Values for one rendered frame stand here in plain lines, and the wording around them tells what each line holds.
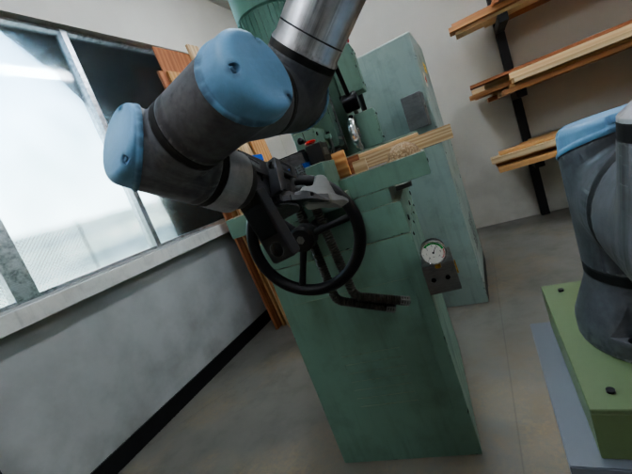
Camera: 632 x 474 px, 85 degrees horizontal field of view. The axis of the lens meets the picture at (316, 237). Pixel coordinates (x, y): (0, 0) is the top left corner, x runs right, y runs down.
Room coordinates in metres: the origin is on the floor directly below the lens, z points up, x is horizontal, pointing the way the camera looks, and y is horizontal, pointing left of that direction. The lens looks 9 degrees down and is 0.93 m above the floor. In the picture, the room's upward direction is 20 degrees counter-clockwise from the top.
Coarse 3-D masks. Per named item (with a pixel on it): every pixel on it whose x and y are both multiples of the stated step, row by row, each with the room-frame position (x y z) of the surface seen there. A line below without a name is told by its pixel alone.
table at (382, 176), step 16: (400, 160) 0.88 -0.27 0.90; (416, 160) 0.87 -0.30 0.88; (352, 176) 0.92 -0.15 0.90; (368, 176) 0.91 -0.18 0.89; (384, 176) 0.90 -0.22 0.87; (400, 176) 0.88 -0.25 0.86; (416, 176) 0.87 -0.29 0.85; (352, 192) 0.93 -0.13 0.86; (368, 192) 0.91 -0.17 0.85; (304, 208) 0.87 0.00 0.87; (336, 208) 0.85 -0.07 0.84; (240, 224) 1.05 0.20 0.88
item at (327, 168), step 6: (324, 162) 0.88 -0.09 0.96; (330, 162) 0.93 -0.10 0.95; (306, 168) 0.86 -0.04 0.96; (312, 168) 0.86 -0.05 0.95; (318, 168) 0.85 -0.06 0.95; (324, 168) 0.85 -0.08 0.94; (330, 168) 0.91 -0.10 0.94; (336, 168) 0.96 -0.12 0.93; (312, 174) 0.86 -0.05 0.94; (318, 174) 0.85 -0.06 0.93; (324, 174) 0.85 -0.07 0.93; (330, 174) 0.89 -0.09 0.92; (336, 174) 0.94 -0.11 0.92; (330, 180) 0.87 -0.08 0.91; (336, 180) 0.92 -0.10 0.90
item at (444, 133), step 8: (440, 128) 0.99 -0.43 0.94; (448, 128) 0.98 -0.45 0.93; (416, 136) 1.01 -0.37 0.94; (424, 136) 1.00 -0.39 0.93; (432, 136) 0.99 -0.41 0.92; (440, 136) 0.99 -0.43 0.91; (448, 136) 0.98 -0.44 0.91; (416, 144) 1.01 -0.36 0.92; (424, 144) 1.00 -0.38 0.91; (432, 144) 1.00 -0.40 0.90; (376, 152) 1.05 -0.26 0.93; (384, 152) 1.04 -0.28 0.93; (368, 160) 1.06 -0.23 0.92; (376, 160) 1.05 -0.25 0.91; (384, 160) 1.04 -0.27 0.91
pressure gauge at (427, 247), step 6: (426, 240) 0.84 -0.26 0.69; (432, 240) 0.82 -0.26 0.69; (438, 240) 0.82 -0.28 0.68; (420, 246) 0.84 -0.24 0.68; (426, 246) 0.82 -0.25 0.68; (432, 246) 0.82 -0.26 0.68; (438, 246) 0.81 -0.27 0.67; (444, 246) 0.81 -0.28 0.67; (420, 252) 0.82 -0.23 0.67; (426, 252) 0.82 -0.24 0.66; (432, 252) 0.82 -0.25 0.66; (438, 252) 0.81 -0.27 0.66; (444, 252) 0.81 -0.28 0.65; (426, 258) 0.82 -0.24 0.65; (432, 258) 0.82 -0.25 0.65; (438, 258) 0.81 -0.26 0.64; (444, 258) 0.81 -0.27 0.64; (432, 264) 0.82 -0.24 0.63; (438, 264) 0.84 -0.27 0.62
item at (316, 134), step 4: (312, 128) 1.06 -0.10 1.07; (316, 128) 1.10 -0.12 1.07; (304, 132) 1.07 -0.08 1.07; (308, 132) 1.06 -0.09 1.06; (312, 132) 1.06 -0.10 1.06; (316, 132) 1.07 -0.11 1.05; (320, 132) 1.13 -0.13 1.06; (292, 136) 1.08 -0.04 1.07; (296, 136) 1.08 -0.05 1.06; (300, 136) 1.07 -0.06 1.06; (304, 136) 1.07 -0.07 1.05; (308, 136) 1.07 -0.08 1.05; (312, 136) 1.06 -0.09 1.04; (316, 136) 1.07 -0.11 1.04; (320, 136) 1.11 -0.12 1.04; (296, 140) 1.08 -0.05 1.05; (316, 140) 1.06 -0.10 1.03; (320, 140) 1.09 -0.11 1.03; (324, 140) 1.15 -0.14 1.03; (296, 144) 1.08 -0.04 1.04; (304, 144) 1.07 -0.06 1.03; (328, 144) 1.18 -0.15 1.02; (296, 148) 1.08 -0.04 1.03; (300, 148) 1.08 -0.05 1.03; (304, 148) 1.08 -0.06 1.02; (328, 148) 1.17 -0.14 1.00
